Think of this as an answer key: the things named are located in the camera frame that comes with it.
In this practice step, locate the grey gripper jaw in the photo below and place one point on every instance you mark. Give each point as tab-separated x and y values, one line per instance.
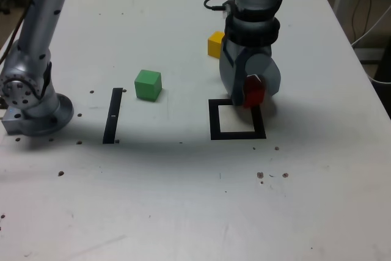
268	71
227	71

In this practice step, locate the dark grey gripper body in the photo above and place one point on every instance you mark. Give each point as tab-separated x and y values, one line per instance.
256	50

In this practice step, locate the red cube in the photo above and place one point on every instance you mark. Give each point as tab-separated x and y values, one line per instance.
253	96

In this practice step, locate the yellow cube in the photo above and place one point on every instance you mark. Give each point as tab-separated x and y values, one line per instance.
214	45

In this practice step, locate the green cube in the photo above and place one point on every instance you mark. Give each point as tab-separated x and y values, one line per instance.
146	88

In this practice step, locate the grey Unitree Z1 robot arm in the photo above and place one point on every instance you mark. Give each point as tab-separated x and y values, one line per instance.
39	28

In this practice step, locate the black tape square outline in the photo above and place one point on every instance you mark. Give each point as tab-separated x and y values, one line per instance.
238	135

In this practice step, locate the grey box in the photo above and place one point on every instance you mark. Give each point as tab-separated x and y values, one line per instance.
369	55

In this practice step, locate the black tape strip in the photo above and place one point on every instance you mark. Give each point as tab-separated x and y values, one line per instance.
111	120

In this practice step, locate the small gripper camera box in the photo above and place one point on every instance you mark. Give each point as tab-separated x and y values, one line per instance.
228	8

